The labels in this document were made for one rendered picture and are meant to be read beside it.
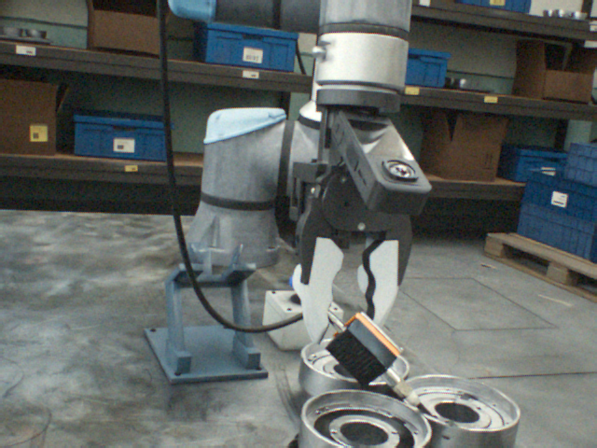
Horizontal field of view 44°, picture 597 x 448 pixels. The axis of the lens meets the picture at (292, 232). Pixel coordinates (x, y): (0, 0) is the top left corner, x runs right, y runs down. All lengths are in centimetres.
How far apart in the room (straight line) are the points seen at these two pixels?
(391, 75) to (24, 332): 47
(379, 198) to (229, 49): 367
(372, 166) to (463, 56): 482
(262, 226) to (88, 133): 303
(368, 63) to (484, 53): 485
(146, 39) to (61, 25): 67
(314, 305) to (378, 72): 19
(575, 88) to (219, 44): 235
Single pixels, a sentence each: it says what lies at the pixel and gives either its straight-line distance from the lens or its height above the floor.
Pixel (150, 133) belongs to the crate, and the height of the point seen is 61.
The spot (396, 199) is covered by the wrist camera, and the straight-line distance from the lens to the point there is 53.
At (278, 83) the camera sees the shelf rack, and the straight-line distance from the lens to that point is 416.
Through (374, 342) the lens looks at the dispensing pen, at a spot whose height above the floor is 90.
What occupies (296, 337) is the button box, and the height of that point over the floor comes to 82.
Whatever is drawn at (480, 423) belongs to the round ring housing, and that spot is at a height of 83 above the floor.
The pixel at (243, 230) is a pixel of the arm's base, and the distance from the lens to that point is 111.
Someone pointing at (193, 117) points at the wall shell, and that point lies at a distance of 466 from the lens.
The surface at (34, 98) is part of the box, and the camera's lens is 403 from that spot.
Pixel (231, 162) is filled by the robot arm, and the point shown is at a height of 95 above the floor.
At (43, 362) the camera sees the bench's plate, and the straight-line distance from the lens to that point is 78.
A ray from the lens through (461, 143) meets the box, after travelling 480.
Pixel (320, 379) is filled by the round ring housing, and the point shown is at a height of 83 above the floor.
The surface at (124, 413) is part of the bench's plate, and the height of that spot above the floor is 80.
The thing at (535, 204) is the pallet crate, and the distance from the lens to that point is 489.
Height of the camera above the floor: 112
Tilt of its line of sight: 14 degrees down
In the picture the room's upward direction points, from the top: 7 degrees clockwise
